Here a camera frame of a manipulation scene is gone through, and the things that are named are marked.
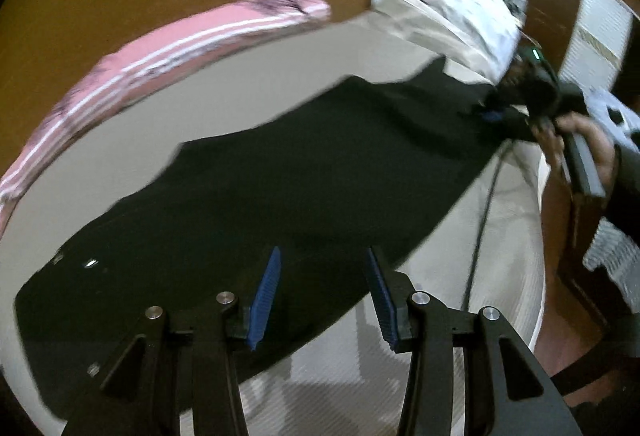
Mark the white patterned cloth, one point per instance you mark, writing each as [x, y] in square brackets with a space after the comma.
[470, 10]

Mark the person's right hand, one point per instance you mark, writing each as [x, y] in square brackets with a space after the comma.
[597, 150]

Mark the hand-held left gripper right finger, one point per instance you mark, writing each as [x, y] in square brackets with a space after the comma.
[384, 301]

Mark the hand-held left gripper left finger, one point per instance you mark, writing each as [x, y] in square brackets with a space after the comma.
[264, 296]

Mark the white knitted cloth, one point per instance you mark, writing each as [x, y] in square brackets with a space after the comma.
[612, 256]

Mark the black pants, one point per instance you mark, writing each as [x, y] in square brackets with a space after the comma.
[280, 176]

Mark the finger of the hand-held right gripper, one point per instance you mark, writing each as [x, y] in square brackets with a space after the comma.
[494, 115]

